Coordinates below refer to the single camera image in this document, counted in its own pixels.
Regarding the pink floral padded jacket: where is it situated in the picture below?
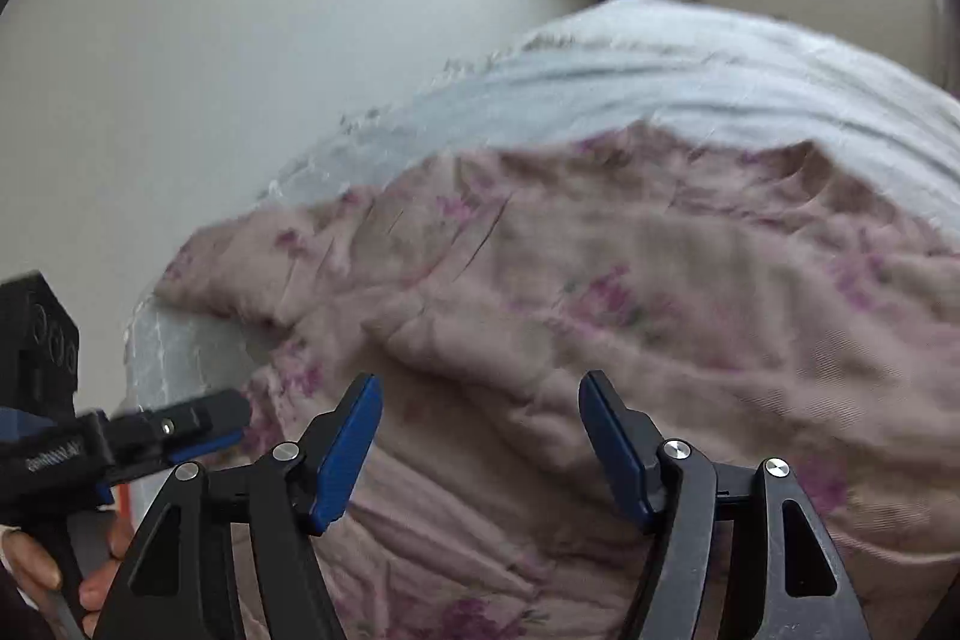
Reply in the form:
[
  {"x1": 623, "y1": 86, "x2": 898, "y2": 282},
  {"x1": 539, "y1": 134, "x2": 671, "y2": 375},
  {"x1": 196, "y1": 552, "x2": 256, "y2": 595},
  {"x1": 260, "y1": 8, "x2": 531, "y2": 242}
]
[{"x1": 156, "y1": 124, "x2": 958, "y2": 638}]

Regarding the person's left hand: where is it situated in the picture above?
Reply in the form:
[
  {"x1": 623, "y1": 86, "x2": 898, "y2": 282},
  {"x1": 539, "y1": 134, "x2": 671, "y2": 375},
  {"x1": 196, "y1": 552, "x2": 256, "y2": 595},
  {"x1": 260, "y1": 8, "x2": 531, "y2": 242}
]
[{"x1": 2, "y1": 512, "x2": 133, "y2": 638}]

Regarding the grey quilted bedspread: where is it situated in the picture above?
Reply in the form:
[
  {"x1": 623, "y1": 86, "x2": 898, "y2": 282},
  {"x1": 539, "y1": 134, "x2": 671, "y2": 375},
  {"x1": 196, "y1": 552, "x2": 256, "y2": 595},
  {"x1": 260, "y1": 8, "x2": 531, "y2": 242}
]
[{"x1": 127, "y1": 0, "x2": 958, "y2": 401}]

